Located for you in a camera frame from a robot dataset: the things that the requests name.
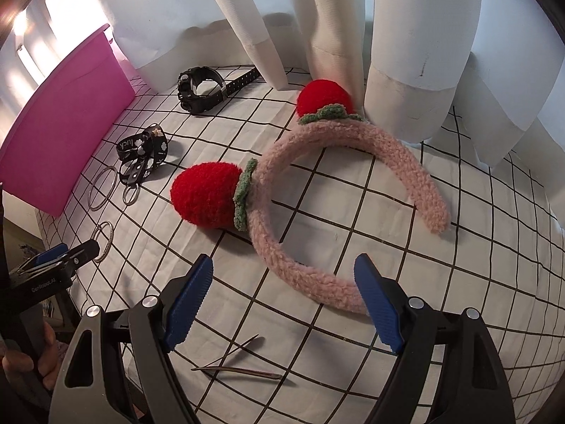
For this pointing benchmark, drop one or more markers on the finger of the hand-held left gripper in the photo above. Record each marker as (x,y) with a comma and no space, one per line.
(50,255)
(84,251)

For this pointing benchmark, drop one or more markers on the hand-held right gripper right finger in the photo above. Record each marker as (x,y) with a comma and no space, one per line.
(379,304)

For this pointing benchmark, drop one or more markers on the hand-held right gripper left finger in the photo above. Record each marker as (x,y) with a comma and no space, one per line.
(190,300)

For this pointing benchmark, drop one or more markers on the pink fluffy strawberry headband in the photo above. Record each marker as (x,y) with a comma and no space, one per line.
(287,269)

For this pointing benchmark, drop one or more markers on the pink plastic bin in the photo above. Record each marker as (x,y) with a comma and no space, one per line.
(66,119)

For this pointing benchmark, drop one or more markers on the black wrist watch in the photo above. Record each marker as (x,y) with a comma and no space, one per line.
(187,92)

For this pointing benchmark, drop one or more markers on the person's left hand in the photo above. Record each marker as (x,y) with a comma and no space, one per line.
(13,364)

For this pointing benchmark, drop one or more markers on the small metal bangle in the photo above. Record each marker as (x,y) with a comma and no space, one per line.
(96,240)

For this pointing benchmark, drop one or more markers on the large metal bangle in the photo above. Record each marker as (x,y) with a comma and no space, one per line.
(91,194)

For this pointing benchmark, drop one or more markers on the short metal hairpin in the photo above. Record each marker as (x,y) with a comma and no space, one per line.
(245,346)

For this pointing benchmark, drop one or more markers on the white curtain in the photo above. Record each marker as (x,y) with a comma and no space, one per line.
(419,31)

